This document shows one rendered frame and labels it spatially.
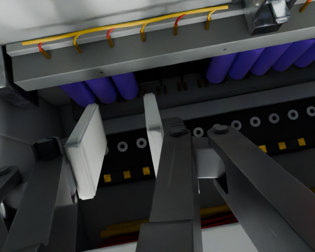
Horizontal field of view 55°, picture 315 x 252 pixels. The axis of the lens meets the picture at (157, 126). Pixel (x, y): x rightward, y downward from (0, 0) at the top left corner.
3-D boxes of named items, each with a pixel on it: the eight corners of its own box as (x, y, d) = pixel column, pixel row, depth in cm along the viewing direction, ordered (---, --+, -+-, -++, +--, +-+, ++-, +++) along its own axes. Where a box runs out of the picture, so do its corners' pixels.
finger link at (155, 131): (146, 129, 14) (162, 126, 14) (142, 93, 20) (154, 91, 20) (157, 187, 15) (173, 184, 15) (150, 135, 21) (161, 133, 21)
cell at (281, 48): (246, 59, 29) (269, 23, 22) (265, 55, 29) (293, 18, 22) (251, 77, 28) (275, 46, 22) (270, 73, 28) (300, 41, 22)
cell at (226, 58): (203, 67, 29) (214, 33, 22) (222, 63, 29) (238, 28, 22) (207, 85, 28) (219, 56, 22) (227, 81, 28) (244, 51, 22)
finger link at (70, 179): (69, 209, 13) (-1, 222, 13) (87, 157, 17) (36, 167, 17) (59, 178, 12) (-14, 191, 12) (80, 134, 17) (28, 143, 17)
